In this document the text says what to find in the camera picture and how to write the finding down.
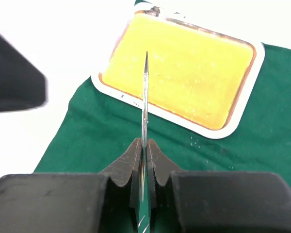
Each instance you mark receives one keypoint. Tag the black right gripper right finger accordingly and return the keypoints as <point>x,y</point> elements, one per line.
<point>164,199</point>

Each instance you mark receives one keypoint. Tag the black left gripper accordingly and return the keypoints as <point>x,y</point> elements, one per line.
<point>22,85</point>

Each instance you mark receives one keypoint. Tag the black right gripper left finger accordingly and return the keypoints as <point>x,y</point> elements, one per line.
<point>121,204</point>

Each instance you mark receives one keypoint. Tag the dark green surgical cloth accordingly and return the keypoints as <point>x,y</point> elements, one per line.
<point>237,184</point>

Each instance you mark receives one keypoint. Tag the steel tray with brown liner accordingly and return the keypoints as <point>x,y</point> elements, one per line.
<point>200,78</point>

